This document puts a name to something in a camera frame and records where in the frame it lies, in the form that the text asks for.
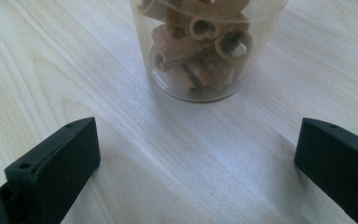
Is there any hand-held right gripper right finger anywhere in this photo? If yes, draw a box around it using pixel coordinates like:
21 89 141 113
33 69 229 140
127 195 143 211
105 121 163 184
294 117 358 224

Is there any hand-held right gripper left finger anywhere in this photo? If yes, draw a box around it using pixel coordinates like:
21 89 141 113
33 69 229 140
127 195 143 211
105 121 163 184
4 117 102 224

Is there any clear jar of brown sticks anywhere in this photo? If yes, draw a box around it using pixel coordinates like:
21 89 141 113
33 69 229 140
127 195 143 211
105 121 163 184
130 0 289 103

